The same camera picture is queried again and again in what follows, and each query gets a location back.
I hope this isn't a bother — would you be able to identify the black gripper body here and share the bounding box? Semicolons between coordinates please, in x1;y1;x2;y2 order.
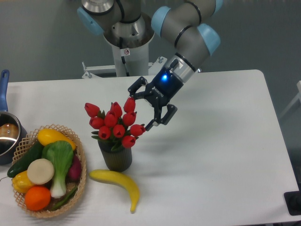
144;67;183;106

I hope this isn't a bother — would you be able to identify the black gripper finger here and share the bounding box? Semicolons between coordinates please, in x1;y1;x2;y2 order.
128;76;148;100
145;102;178;131

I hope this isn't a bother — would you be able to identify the red tulip bouquet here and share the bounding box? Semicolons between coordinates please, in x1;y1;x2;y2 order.
84;97;146;153

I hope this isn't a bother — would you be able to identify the yellow banana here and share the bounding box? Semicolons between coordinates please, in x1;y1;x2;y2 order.
89;169;140;213

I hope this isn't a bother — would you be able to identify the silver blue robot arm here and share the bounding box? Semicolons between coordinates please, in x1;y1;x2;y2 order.
77;0;223;130

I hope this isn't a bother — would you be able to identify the dark ribbed vase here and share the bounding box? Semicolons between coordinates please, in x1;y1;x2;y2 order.
98;141;132;172

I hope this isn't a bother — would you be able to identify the green bok choy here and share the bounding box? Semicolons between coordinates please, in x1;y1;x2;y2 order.
42;140;73;198

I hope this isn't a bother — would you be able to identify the yellow squash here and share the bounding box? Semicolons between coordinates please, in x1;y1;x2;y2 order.
37;129;76;151

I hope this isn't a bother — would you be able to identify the purple sweet potato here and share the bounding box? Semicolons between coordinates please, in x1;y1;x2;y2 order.
67;155;82;181

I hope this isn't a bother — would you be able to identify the woven wicker basket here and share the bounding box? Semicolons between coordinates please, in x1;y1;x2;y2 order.
12;124;87;218

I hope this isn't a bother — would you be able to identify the dark green cucumber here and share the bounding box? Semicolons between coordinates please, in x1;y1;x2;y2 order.
7;141;44;178

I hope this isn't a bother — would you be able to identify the white furniture leg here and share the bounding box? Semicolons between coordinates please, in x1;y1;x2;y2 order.
285;81;301;111

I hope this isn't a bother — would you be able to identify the green chili pepper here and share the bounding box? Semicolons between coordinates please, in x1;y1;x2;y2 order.
50;187;78;211

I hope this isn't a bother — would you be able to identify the beige round bun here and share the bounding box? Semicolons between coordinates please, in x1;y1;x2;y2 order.
27;159;54;185

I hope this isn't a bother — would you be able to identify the black device at edge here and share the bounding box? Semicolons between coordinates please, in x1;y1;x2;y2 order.
284;191;301;216

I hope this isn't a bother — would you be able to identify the orange fruit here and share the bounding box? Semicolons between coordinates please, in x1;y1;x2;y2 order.
25;186;51;211

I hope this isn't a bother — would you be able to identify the yellow bell pepper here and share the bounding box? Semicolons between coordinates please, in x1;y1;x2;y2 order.
12;171;35;194

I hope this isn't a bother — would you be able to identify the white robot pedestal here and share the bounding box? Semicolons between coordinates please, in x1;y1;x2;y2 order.
110;43;149;77

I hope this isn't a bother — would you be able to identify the white metal base frame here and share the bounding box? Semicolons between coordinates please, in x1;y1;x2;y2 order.
82;56;167;79

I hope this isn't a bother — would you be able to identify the blue handled saucepan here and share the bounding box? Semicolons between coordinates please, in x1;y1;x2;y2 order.
0;70;27;165

